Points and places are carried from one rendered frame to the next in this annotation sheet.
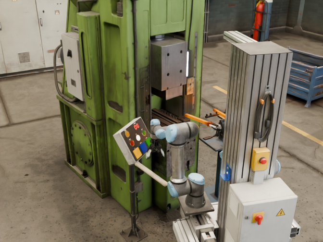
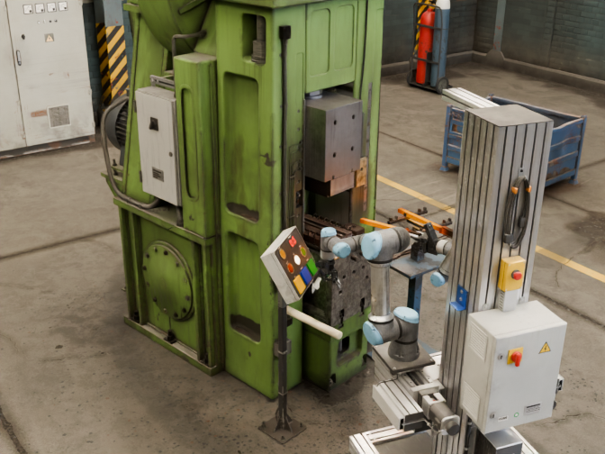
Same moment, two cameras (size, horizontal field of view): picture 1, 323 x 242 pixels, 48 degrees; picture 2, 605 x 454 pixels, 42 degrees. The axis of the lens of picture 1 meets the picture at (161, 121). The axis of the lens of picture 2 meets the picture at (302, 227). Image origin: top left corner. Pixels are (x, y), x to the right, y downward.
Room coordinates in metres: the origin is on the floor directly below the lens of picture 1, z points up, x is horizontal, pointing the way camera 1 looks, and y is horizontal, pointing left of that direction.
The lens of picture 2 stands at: (-0.86, 0.66, 2.89)
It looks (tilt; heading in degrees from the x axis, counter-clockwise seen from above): 24 degrees down; 352
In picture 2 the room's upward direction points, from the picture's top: 1 degrees clockwise
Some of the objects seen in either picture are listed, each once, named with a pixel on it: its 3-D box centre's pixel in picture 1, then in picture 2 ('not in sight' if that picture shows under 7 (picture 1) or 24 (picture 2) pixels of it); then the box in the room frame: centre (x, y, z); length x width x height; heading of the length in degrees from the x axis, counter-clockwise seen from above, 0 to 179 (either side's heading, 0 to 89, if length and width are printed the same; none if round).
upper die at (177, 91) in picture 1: (159, 86); (314, 174); (3.30, 0.01, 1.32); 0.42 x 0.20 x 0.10; 39
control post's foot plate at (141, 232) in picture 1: (133, 231); (282, 422); (2.73, 0.27, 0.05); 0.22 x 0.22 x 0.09; 39
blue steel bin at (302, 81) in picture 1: (297, 74); (510, 143); (6.52, -2.53, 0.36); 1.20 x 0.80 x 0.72; 33
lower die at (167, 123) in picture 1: (160, 120); (313, 231); (3.30, 0.01, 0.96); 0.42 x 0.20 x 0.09; 39
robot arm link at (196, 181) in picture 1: (195, 183); (404, 322); (2.18, -0.24, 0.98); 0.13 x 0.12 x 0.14; 111
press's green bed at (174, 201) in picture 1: (163, 177); (317, 332); (3.35, -0.02, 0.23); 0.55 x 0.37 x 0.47; 39
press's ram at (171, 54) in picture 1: (163, 60); (320, 131); (3.33, -0.02, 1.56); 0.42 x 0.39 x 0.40; 39
